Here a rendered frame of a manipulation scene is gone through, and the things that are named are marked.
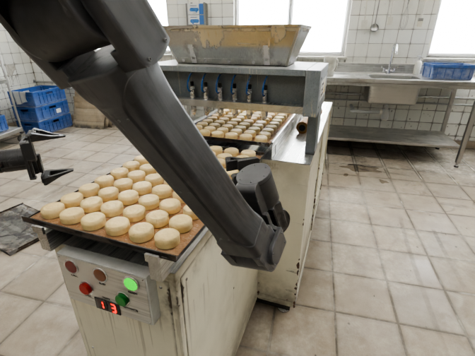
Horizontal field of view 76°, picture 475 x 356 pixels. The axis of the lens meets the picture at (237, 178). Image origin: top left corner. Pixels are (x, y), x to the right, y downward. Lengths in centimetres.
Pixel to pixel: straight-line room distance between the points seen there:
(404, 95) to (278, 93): 264
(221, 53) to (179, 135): 98
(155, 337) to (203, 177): 59
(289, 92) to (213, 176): 91
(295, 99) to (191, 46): 45
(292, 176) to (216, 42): 59
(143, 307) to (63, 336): 110
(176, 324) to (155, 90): 60
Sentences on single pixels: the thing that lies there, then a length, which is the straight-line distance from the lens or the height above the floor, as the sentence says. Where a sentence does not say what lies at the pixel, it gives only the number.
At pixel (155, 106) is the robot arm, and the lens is 29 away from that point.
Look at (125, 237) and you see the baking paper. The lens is 69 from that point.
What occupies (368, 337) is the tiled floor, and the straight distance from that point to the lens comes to 173.
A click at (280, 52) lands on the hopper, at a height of 123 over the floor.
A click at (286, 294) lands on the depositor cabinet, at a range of 159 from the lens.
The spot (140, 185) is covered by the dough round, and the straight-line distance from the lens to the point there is 86.
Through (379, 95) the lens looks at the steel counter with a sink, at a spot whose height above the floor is 71.
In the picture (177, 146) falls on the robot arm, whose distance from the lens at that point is 30.
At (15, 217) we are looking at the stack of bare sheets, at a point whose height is 2.
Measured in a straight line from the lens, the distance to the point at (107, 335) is 99.
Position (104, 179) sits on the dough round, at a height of 92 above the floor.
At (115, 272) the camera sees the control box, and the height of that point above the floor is 83.
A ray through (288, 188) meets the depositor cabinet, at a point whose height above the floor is 72.
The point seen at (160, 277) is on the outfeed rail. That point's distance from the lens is 65.
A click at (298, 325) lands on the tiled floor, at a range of 169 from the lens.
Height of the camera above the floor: 128
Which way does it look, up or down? 25 degrees down
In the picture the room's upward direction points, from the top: straight up
